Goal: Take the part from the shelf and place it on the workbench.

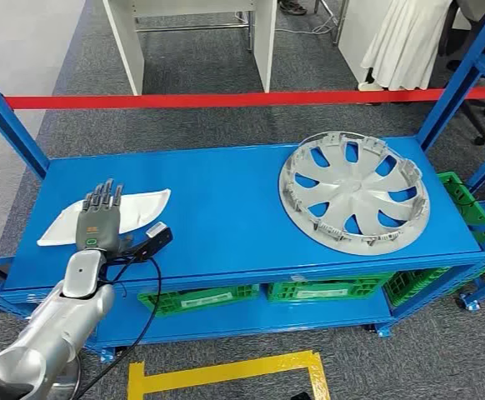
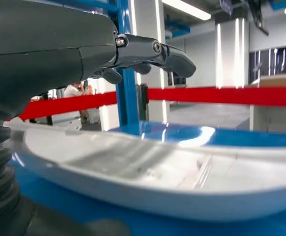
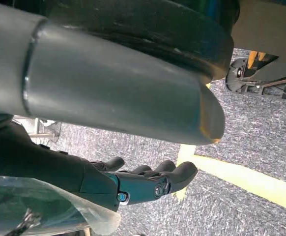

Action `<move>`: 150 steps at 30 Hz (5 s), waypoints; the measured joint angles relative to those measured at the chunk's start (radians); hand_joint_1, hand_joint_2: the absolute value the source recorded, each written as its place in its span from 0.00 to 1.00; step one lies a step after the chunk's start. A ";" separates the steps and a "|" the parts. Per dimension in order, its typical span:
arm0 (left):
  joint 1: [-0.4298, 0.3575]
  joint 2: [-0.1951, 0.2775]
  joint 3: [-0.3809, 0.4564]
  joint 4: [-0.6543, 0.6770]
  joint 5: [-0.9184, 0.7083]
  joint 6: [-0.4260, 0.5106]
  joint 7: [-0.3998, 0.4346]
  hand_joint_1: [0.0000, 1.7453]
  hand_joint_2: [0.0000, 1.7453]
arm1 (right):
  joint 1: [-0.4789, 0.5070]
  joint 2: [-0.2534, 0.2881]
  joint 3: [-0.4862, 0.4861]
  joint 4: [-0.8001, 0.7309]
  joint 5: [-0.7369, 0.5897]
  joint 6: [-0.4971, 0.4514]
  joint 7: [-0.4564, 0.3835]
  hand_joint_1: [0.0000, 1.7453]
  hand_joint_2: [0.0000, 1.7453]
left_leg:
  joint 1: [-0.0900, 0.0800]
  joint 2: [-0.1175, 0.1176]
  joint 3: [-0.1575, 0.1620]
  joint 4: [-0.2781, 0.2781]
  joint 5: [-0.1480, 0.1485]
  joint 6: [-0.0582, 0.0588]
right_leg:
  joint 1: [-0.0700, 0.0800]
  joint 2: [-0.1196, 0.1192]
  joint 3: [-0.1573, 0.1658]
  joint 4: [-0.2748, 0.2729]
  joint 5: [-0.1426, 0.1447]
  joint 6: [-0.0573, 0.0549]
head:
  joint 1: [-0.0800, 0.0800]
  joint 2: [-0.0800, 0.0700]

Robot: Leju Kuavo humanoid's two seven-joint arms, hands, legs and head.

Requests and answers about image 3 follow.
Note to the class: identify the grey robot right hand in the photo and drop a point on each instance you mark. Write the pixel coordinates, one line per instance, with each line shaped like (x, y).
(108, 91)

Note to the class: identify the clear plastic shield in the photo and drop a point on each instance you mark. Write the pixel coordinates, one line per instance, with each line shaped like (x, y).
(59, 215)

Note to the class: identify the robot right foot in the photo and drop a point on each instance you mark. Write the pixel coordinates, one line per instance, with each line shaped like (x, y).
(233, 79)

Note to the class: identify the yellow floor tape outline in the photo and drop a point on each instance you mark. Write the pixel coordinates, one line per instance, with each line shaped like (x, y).
(243, 180)

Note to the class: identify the tan robot body panel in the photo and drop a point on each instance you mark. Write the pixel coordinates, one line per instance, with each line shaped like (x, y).
(263, 29)

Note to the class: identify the pale metal frame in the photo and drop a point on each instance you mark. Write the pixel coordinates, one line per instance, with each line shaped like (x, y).
(37, 127)

